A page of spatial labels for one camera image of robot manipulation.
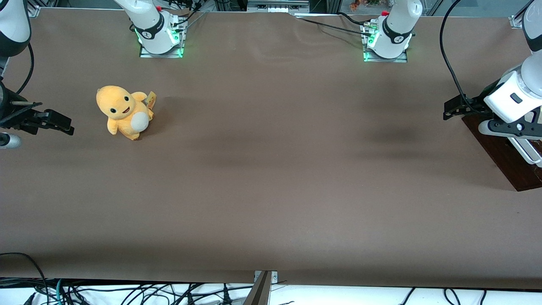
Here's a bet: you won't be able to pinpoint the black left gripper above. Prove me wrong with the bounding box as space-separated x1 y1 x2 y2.
443 80 505 121

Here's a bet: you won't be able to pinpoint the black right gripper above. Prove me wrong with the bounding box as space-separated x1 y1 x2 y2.
0 108 75 136

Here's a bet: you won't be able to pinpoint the white drawer handle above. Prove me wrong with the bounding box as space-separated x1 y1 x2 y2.
510 136 542 167

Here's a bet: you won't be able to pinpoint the dark wooden drawer cabinet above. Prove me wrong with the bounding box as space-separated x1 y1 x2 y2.
462 114 542 192

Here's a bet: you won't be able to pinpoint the yellow plush toy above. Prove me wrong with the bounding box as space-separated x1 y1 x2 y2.
96 85 157 141

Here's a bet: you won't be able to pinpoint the brown table cover sheet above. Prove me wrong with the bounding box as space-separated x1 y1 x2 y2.
0 8 542 291

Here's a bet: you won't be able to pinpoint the grey equipment box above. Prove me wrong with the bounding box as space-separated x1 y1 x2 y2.
247 0 310 14

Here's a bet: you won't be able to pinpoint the white floor sheet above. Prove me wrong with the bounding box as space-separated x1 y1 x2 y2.
0 283 542 305

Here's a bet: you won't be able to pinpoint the grey metal pole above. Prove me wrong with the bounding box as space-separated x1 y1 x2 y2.
243 271 274 305

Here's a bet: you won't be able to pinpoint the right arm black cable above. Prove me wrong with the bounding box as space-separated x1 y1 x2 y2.
15 42 35 96

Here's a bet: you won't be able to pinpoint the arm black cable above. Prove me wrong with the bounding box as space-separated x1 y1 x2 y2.
15 42 35 96
439 0 487 117

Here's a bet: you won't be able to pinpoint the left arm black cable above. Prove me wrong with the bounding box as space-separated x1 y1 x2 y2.
439 0 487 117

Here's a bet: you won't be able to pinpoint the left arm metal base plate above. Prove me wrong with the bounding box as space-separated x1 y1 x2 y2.
362 21 409 64

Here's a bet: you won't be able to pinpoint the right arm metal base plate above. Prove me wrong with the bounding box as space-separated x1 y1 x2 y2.
139 17 187 59

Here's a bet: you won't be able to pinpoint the short black table cable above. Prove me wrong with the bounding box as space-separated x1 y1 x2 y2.
337 11 373 27

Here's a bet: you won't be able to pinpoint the black looped floor cable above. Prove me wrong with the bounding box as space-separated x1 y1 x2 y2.
0 252 48 294

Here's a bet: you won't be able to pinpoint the long black table cable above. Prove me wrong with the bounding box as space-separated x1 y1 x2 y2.
296 16 374 38

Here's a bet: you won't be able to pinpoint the black base cable bundle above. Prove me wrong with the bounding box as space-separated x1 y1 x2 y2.
163 0 209 32

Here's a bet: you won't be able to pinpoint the tangled black floor cables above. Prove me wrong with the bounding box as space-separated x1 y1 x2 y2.
0 277 254 305

